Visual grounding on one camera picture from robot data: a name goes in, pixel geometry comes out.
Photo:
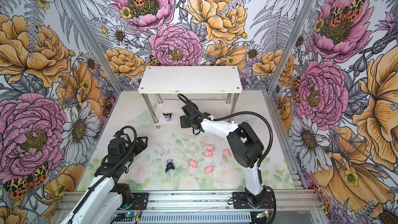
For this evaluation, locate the pink pig toy upper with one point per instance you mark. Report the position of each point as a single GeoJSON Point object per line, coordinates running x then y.
{"type": "Point", "coordinates": [210, 148]}

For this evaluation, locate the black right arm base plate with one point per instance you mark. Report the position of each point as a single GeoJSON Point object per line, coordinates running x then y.
{"type": "Point", "coordinates": [246, 200]}

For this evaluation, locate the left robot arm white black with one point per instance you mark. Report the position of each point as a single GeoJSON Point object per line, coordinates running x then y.
{"type": "Point", "coordinates": [105, 194]}

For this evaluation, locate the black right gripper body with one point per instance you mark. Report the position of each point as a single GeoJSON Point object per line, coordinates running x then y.
{"type": "Point", "coordinates": [186, 121]}

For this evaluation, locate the pink pig toy centre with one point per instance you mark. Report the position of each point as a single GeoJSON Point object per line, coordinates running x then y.
{"type": "Point", "coordinates": [193, 164]}

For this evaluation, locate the pink pig toy lower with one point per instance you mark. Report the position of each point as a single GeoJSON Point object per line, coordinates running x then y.
{"type": "Point", "coordinates": [209, 169]}

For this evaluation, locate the grey slotted cable duct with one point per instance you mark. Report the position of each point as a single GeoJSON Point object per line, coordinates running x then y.
{"type": "Point", "coordinates": [186, 218]}

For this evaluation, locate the black purple figure toy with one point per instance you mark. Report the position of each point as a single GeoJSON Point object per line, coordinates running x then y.
{"type": "Point", "coordinates": [169, 166]}

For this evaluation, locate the white two-tier shelf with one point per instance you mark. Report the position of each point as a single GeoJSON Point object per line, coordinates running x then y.
{"type": "Point", "coordinates": [214, 89]}

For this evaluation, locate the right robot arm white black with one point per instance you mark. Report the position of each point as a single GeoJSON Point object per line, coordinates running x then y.
{"type": "Point", "coordinates": [245, 145]}

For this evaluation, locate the aluminium corner post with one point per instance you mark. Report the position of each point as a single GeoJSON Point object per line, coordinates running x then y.
{"type": "Point", "coordinates": [301, 17]}
{"type": "Point", "coordinates": [74, 9]}

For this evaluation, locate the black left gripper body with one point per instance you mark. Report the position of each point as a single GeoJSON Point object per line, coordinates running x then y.
{"type": "Point", "coordinates": [138, 149]}

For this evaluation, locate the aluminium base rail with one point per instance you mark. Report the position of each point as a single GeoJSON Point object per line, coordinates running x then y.
{"type": "Point", "coordinates": [221, 201]}

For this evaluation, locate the aluminium corner post left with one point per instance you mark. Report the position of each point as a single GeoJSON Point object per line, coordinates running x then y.
{"type": "Point", "coordinates": [74, 9]}

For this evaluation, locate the aluminium corner post right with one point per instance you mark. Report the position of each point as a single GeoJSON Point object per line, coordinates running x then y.
{"type": "Point", "coordinates": [301, 17]}

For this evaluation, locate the purple black-eared figure toy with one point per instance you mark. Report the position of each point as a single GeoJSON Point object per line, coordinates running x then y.
{"type": "Point", "coordinates": [168, 116]}

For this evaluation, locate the pink pig toy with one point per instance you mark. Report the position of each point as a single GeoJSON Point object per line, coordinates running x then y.
{"type": "Point", "coordinates": [210, 148]}
{"type": "Point", "coordinates": [209, 169]}
{"type": "Point", "coordinates": [226, 153]}
{"type": "Point", "coordinates": [208, 153]}
{"type": "Point", "coordinates": [193, 164]}

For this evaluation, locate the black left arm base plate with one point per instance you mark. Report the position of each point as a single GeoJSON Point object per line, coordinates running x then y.
{"type": "Point", "coordinates": [139, 201]}

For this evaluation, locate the pink pig toy right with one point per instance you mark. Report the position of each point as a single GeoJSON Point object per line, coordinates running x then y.
{"type": "Point", "coordinates": [226, 153]}

